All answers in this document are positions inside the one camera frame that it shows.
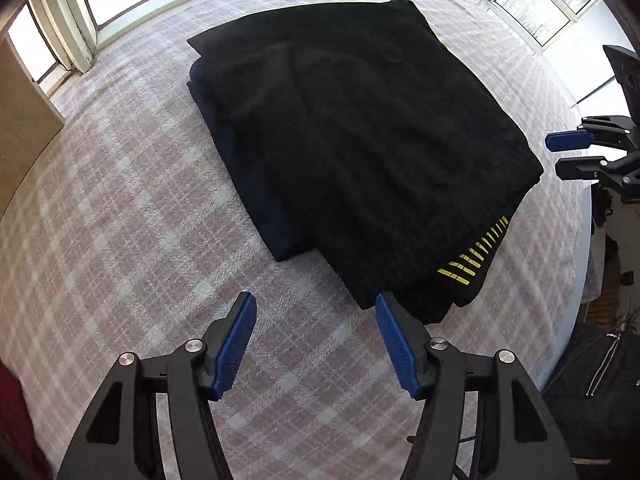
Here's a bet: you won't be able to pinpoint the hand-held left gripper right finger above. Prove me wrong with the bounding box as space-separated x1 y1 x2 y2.
375 292 578 480

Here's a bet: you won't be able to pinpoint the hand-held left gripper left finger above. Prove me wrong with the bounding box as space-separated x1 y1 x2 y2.
56 291 258 480

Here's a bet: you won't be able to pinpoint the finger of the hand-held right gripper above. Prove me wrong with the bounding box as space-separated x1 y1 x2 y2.
545 116 640 153
555 152 640 203

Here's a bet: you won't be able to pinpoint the black shorts with yellow stripes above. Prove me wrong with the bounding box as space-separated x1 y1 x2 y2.
186 0 545 325

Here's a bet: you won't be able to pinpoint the folded navy t-shirt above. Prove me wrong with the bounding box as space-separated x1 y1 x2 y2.
186 57 321 262

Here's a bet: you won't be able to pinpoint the pink plaid blanket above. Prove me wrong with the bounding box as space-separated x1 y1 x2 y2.
0 0 593 480

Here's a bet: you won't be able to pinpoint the person's black jacket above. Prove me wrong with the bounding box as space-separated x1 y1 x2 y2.
542 317 640 480

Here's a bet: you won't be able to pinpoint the maroon garment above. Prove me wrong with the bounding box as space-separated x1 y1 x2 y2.
0 360 51 480

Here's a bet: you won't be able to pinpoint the large light wooden board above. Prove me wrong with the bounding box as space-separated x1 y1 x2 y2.
0 35 66 221

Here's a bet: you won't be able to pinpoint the white window frame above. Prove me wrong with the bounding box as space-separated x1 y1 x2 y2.
7 0 601 96

